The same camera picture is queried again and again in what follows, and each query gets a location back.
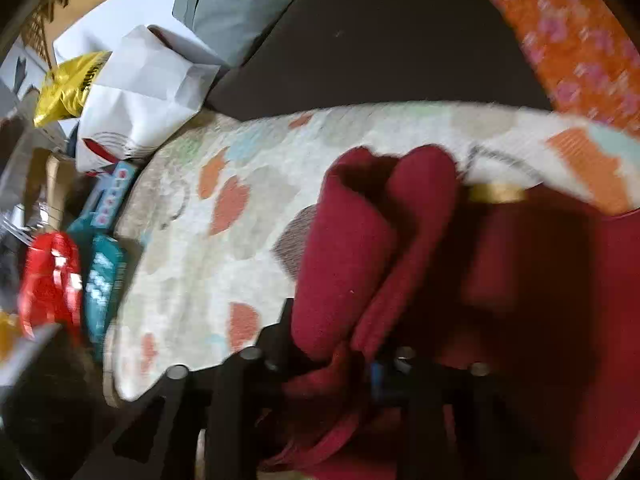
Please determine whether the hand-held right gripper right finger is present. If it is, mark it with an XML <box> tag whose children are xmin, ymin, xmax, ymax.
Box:
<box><xmin>370</xmin><ymin>345</ymin><xmax>557</xmax><ymax>480</ymax></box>

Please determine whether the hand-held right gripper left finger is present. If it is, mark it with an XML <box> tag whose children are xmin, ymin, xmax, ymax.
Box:
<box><xmin>75</xmin><ymin>299</ymin><xmax>297</xmax><ymax>480</ymax></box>

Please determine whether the dark red sweater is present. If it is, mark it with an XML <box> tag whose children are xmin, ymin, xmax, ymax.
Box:
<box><xmin>260</xmin><ymin>144</ymin><xmax>640</xmax><ymax>480</ymax></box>

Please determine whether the heart print quilt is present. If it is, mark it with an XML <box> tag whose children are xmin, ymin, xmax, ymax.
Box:
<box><xmin>102</xmin><ymin>101</ymin><xmax>640</xmax><ymax>407</ymax></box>

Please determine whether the teal box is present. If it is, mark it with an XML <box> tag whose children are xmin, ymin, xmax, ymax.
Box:
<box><xmin>81</xmin><ymin>234</ymin><xmax>127</xmax><ymax>357</ymax></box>

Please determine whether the red shiny packet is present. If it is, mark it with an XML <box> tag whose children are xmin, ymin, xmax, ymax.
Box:
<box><xmin>17</xmin><ymin>231</ymin><xmax>84</xmax><ymax>342</ymax></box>

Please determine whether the light blue dotted box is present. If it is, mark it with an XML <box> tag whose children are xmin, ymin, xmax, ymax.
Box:
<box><xmin>66</xmin><ymin>160</ymin><xmax>139</xmax><ymax>242</ymax></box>

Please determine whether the white paper bag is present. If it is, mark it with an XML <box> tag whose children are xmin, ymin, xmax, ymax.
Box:
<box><xmin>52</xmin><ymin>24</ymin><xmax>222</xmax><ymax>174</ymax></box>

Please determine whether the yellow plastic bag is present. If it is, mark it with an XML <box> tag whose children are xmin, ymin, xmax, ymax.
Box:
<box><xmin>32</xmin><ymin>51</ymin><xmax>114</xmax><ymax>129</ymax></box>

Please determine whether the dark sofa cushion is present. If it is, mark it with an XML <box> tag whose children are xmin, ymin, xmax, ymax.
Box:
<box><xmin>207</xmin><ymin>0</ymin><xmax>557</xmax><ymax>122</ymax></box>

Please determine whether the orange floral blanket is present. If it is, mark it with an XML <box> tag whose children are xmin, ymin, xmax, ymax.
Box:
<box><xmin>449</xmin><ymin>0</ymin><xmax>640</xmax><ymax>137</ymax></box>

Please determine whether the grey fabric bag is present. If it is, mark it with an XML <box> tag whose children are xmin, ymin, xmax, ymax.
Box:
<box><xmin>172</xmin><ymin>0</ymin><xmax>322</xmax><ymax>69</ymax></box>

